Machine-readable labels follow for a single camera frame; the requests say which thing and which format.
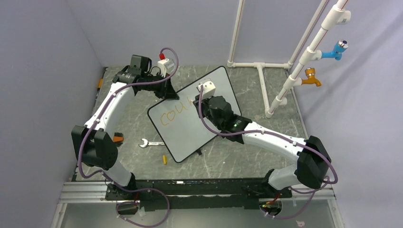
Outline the black-framed whiteboard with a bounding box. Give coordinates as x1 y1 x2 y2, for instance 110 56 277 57
147 66 241 162

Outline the orange tap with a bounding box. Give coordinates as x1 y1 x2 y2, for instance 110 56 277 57
301 67 321 87

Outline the purple cable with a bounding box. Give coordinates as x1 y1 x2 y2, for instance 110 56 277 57
197 88 339 220
77 47 180 228

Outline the white pvc pipe frame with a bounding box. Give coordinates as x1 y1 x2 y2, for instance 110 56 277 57
227 0 352 119

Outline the silver wrench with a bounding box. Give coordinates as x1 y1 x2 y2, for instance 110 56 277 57
138 138 165 148

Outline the blue tap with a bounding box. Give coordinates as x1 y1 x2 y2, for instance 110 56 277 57
321 40 349 61

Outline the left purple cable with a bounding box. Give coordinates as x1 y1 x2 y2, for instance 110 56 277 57
77 47 180 228

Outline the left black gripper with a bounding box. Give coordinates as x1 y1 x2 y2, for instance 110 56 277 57
142 72 179 100

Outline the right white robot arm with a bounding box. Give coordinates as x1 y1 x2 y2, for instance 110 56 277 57
193 95 331 197

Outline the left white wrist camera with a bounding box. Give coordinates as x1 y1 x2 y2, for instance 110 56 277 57
157 53 175 77

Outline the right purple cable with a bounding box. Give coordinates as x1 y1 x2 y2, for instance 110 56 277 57
197 88 339 220

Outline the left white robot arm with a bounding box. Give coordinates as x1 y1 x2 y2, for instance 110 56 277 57
71 53 179 200

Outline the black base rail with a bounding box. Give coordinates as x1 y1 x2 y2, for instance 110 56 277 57
105 178 292 212

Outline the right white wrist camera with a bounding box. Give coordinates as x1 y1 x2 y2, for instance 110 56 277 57
197 81 216 100

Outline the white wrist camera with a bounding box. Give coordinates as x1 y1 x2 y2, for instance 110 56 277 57
197 81 216 100
157 53 175 77

